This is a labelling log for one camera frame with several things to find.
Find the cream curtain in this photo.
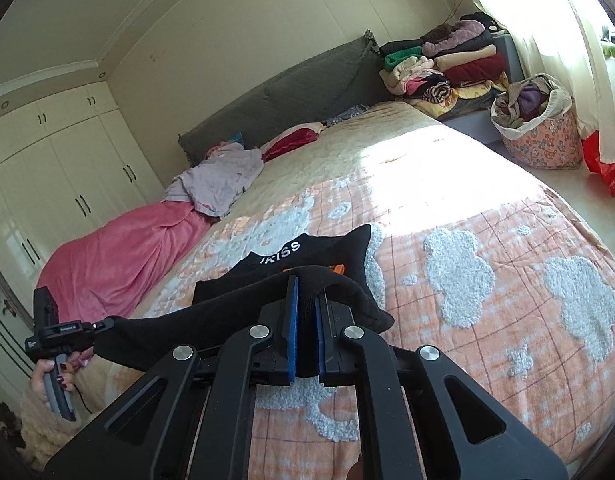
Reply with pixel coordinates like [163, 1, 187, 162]
[447, 0, 615, 163]

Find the flower print laundry basket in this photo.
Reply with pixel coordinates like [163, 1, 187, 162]
[490, 74, 581, 170]

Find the purple garment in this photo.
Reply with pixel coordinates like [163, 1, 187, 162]
[515, 85, 543, 121]

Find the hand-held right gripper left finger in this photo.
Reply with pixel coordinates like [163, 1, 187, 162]
[42, 274, 300, 480]

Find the cream wardrobe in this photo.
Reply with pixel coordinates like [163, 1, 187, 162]
[0, 80, 165, 281]

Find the grey nightstand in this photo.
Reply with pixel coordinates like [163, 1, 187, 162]
[440, 32, 528, 146]

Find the grey quilted headboard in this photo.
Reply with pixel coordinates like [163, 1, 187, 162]
[177, 30, 383, 167]

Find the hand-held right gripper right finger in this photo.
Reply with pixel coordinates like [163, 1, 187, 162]
[315, 290, 571, 480]

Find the person's left hand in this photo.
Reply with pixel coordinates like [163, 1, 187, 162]
[30, 350, 93, 413]

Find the grey patterned cloth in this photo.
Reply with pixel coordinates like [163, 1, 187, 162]
[325, 105, 371, 127]

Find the red bag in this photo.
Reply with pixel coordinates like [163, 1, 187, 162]
[581, 130, 615, 198]

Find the white door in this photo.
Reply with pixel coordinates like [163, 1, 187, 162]
[0, 260, 43, 391]

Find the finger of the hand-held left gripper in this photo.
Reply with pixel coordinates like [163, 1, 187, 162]
[86, 316, 119, 347]

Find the pink blanket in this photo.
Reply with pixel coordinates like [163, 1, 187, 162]
[36, 200, 213, 323]

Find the person's left forearm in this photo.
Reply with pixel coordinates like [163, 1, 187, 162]
[20, 385, 85, 473]

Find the pile of folded clothes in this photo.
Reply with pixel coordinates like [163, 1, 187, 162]
[379, 12, 511, 118]

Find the orange checked bedspread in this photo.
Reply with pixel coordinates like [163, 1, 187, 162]
[107, 100, 615, 480]

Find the lilac garment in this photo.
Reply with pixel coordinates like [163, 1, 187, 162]
[162, 142, 265, 218]

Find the red pillow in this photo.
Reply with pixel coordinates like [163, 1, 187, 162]
[260, 122, 324, 162]

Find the black sweater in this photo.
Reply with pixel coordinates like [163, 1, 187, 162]
[92, 224, 395, 377]

